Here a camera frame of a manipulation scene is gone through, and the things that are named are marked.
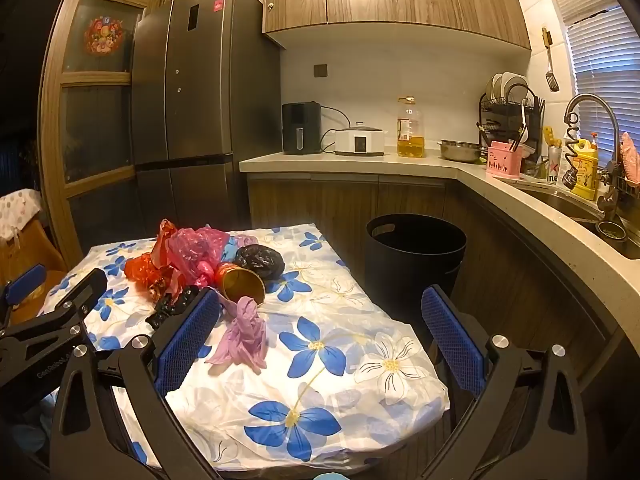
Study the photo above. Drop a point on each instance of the black air fryer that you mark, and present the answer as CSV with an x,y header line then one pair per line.
x,y
300,130

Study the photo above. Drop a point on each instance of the wooden chair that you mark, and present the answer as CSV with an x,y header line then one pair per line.
x,y
27,257

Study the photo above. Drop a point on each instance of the white electric cooker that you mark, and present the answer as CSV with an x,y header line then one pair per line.
x,y
360,141

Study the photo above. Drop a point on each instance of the white plate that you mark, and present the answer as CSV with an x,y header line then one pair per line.
x,y
515,82

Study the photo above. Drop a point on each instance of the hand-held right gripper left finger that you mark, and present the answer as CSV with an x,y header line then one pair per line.
x,y
187,340

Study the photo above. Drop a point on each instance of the pink plastic bag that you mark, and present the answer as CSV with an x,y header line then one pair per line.
x,y
195,250

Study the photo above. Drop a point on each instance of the red plastic bag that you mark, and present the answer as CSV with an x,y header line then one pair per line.
x,y
145,265

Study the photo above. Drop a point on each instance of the white pump bottle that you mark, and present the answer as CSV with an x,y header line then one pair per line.
x,y
567,152

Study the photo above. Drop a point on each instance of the pink cloth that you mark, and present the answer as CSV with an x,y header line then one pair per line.
x,y
630,157

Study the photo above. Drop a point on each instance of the yellow scrubber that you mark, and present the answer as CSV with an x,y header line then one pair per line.
x,y
551,136

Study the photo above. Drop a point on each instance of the steel sink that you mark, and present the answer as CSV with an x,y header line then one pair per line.
x,y
565,205

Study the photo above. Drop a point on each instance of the wooden glass door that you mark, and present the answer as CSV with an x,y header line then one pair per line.
x,y
75,80

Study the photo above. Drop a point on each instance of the bundle of dark chopsticks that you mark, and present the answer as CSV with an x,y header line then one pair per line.
x,y
540,104

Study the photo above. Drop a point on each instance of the black plastic bag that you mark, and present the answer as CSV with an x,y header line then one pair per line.
x,y
260,260

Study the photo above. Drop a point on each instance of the beige plate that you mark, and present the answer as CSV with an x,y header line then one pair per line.
x,y
495,87

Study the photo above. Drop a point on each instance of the cooking oil bottle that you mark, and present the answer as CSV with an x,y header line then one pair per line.
x,y
411,135

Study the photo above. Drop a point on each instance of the dark wall socket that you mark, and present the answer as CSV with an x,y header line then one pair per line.
x,y
320,70

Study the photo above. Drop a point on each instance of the white spoon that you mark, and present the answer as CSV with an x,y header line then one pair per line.
x,y
524,120

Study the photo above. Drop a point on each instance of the small metal bowl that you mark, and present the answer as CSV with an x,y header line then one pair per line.
x,y
612,230

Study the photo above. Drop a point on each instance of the round flower sticker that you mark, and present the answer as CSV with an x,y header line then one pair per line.
x,y
104,35

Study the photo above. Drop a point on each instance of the stainless steel bowl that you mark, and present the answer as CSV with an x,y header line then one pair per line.
x,y
460,151

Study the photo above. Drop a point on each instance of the person's right hand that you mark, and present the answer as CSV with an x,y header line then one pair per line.
x,y
332,476

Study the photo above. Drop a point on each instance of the kitchen counter with wooden cabinets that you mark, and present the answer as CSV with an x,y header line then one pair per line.
x,y
310,205

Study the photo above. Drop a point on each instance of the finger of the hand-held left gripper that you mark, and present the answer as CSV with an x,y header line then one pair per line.
x,y
95,282
25,280

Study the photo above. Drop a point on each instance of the hanging slotted spatula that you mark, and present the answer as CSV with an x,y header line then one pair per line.
x,y
551,80

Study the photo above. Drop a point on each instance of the blue floral tablecloth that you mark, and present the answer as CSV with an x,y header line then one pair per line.
x,y
325,310

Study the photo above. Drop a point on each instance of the pink utensil holder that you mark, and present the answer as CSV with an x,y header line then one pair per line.
x,y
507,160

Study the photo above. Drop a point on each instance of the polka dot cloth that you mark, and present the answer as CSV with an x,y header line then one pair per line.
x,y
17,210

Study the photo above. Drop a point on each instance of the silver beer can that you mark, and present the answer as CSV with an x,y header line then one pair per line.
x,y
553,165

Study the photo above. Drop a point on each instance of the black knobbly plastic piece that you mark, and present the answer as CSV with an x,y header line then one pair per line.
x,y
170,307

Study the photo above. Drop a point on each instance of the black trash bin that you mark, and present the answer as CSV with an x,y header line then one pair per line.
x,y
410,270

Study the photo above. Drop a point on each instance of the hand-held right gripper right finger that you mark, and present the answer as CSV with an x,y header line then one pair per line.
x,y
452,340

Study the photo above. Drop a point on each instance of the window blinds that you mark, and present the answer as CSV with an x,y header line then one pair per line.
x,y
600,60

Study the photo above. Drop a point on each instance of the purple disposable glove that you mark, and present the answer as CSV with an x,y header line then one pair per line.
x,y
240,335

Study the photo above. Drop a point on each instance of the dark steel refrigerator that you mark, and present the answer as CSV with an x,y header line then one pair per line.
x,y
200,85

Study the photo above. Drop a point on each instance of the yellow detergent bottle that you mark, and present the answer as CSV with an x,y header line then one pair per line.
x,y
585,175

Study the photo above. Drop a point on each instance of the blue disposable glove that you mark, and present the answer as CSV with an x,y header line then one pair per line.
x,y
230,252

